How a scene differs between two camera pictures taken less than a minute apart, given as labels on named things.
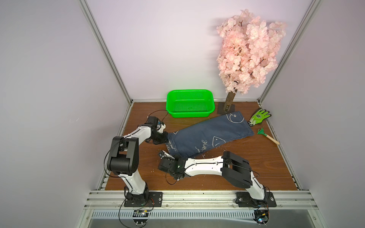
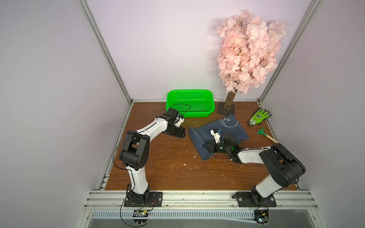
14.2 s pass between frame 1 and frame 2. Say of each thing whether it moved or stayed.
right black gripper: moved
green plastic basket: stayed
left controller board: stayed
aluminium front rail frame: stayed
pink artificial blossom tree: stayed
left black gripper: moved
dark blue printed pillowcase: moved
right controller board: stayed
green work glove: stayed
